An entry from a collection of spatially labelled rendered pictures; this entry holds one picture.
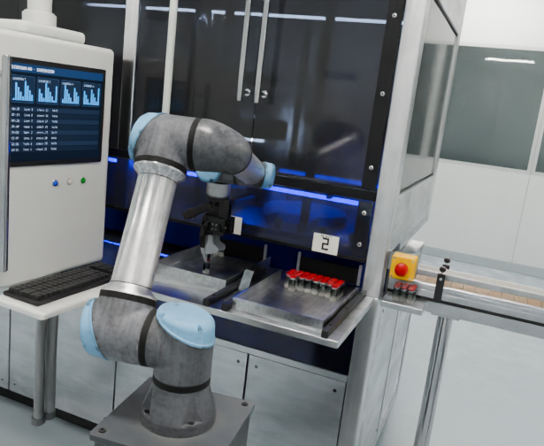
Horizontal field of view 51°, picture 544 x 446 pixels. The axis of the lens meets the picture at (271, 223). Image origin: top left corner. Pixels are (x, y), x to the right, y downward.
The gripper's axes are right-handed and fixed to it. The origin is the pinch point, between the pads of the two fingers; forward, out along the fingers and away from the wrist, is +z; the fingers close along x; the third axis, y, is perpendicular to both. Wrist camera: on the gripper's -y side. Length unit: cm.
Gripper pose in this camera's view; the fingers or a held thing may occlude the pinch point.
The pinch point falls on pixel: (205, 256)
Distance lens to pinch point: 183.7
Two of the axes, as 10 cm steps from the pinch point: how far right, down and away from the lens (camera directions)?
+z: -1.2, 9.7, 2.1
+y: 9.1, 1.9, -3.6
